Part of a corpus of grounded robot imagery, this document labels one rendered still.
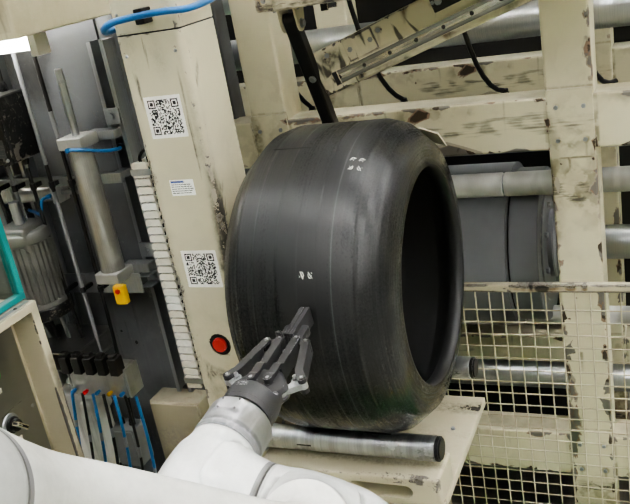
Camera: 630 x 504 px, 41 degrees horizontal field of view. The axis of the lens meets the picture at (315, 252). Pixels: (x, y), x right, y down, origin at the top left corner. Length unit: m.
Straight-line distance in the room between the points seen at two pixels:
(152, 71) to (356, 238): 0.48
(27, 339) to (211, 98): 0.53
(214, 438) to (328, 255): 0.38
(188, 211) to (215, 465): 0.67
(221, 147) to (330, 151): 0.25
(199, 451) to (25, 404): 0.63
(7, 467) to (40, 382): 1.02
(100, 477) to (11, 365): 0.85
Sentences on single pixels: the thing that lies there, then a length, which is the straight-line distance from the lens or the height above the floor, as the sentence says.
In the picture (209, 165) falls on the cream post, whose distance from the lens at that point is 1.51.
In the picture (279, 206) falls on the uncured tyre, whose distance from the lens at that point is 1.34.
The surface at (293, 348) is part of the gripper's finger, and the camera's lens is 1.20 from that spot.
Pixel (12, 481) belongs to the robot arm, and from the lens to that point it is 0.57.
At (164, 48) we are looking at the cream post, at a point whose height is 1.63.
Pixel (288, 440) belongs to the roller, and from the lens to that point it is 1.60.
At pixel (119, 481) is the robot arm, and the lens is 0.73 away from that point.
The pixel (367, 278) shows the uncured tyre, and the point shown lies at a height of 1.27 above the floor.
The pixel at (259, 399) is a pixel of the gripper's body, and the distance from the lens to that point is 1.10.
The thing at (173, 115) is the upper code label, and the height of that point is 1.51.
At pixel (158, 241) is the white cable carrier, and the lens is 1.63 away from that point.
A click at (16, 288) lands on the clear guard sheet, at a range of 1.52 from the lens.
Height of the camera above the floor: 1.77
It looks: 20 degrees down
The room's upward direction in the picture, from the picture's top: 10 degrees counter-clockwise
